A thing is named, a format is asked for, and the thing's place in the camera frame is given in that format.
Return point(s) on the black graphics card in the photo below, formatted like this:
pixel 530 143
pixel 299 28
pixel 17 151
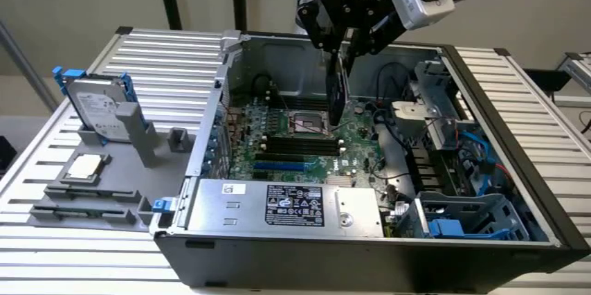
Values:
pixel 336 94

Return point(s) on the black RAM slot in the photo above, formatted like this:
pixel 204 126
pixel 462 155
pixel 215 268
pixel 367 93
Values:
pixel 302 147
pixel 302 143
pixel 302 152
pixel 302 139

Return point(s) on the black expansion slot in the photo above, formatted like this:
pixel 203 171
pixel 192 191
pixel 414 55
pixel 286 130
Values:
pixel 282 158

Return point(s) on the blue expansion slot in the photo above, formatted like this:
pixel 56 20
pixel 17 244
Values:
pixel 276 166

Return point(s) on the tall metal disk bay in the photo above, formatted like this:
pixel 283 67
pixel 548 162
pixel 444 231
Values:
pixel 434 83

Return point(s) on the socket locking lever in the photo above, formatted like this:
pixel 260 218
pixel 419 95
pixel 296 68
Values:
pixel 339 126

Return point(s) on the CPU socket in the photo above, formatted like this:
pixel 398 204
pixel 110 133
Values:
pixel 307 122

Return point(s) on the green motherboard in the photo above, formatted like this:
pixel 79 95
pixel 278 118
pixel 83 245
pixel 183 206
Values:
pixel 355 142

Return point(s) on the black box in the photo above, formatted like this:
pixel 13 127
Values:
pixel 547 80

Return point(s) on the aluminium slat side table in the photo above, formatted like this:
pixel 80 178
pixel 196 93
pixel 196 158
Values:
pixel 576 70

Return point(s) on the silver power supply unit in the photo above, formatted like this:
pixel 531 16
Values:
pixel 259 205

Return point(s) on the hard disk with blue caddy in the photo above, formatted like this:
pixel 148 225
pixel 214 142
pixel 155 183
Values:
pixel 99 108

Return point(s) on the metal disk bay blue tab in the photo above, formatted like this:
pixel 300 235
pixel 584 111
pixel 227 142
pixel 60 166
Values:
pixel 475 215

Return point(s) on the grey parts rack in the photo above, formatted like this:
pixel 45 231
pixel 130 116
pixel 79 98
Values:
pixel 120 174

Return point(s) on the blue case latch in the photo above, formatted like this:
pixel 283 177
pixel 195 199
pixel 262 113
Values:
pixel 162 205

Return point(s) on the black open PC case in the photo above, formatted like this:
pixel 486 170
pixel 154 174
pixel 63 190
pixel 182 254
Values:
pixel 370 260

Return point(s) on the silver CPU chip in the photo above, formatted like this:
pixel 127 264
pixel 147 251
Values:
pixel 84 167

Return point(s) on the grey slanted metal pole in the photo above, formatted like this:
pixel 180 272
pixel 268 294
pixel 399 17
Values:
pixel 23 63

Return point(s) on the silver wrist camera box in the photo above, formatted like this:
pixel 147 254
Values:
pixel 422 2

